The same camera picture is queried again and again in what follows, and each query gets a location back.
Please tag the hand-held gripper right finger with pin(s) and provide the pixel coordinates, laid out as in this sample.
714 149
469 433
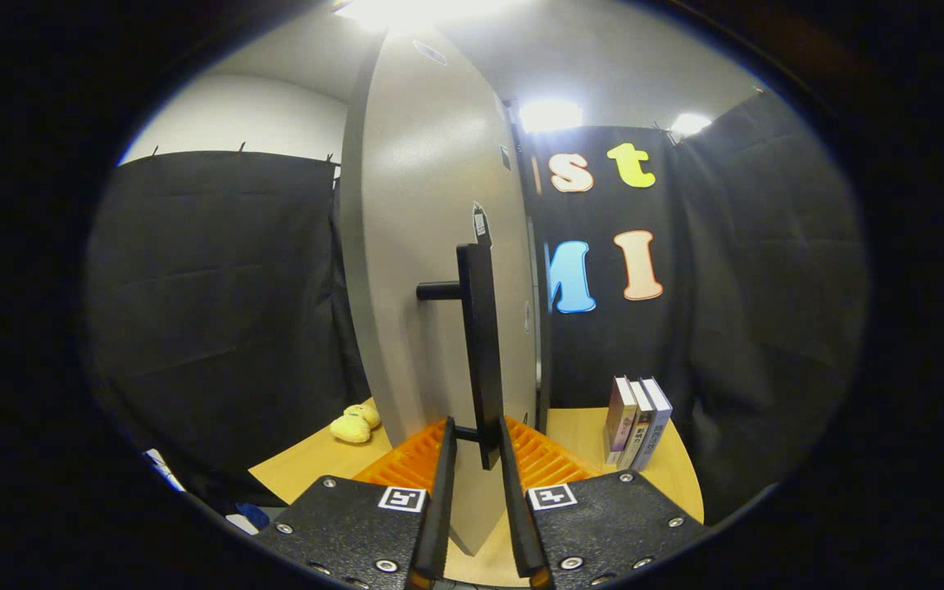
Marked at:
515 508

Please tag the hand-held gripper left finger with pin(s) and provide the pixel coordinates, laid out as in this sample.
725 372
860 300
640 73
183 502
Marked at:
439 508

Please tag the beige cabinet door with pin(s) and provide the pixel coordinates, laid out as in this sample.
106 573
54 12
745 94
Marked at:
423 205

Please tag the yellow plush toy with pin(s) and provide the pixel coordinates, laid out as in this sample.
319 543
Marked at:
353 426

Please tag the white spine book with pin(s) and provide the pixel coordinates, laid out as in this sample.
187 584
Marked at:
638 430

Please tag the dark grey cabinet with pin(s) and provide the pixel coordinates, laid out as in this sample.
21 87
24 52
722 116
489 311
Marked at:
544 352

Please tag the grey blue book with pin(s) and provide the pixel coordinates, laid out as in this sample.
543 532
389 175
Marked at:
656 422

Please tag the blue object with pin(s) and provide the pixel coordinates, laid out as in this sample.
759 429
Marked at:
252 516

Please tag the black backdrop cloth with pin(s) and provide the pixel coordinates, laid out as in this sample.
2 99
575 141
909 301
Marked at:
210 287

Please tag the small round ceiling light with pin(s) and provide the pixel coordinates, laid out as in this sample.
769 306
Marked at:
689 124
550 115

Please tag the large bright ceiling light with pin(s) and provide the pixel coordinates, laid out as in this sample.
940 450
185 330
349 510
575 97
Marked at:
415 12

